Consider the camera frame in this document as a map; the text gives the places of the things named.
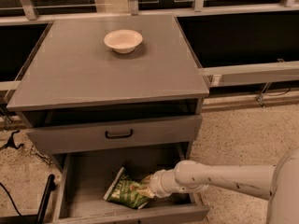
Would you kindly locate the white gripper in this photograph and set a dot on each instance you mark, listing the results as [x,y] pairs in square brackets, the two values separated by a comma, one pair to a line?
[158,183]

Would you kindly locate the green jalapeno chip bag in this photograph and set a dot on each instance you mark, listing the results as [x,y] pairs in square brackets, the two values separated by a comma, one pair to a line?
[125,191]

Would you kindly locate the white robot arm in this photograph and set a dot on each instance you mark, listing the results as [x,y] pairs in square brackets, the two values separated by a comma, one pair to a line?
[278,184]

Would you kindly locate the closed grey top drawer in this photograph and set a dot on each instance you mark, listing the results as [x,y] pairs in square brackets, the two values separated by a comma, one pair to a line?
[87,137]

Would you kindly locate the open grey middle drawer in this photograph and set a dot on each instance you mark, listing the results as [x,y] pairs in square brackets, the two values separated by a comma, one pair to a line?
[88,175]

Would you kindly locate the grey drawer cabinet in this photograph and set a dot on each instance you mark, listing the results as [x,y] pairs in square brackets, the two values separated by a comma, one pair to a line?
[110,113]

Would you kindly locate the white ceramic bowl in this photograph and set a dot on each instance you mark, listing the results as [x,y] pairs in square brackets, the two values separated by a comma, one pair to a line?
[123,41]

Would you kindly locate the black drawer handle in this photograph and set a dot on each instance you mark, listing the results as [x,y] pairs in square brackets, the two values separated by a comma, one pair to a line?
[111,136]

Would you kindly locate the grey metal railing frame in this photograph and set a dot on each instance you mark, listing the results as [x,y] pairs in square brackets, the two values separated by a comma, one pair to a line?
[243,70]

